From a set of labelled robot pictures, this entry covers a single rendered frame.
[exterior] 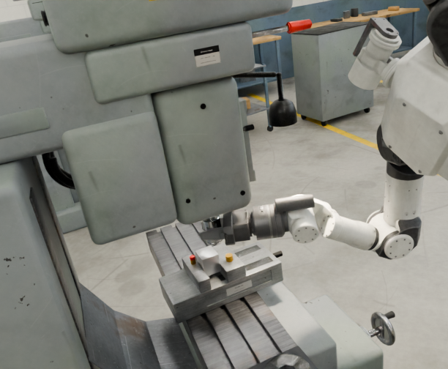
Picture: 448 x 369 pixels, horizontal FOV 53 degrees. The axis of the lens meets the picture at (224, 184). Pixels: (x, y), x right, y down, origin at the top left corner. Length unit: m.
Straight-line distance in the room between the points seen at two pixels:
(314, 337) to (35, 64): 0.99
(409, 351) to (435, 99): 1.89
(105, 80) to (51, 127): 0.13
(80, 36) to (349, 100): 5.13
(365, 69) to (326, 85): 4.57
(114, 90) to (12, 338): 0.49
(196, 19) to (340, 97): 4.89
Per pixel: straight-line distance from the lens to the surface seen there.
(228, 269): 1.31
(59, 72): 0.88
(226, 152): 0.99
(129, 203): 0.95
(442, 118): 0.82
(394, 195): 1.20
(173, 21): 0.88
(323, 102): 5.57
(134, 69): 0.88
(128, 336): 1.34
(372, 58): 0.97
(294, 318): 1.42
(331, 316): 1.60
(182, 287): 1.35
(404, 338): 2.63
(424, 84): 0.83
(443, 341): 2.65
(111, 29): 0.86
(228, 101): 0.96
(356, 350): 1.49
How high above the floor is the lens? 1.81
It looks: 24 degrees down
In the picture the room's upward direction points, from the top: 9 degrees counter-clockwise
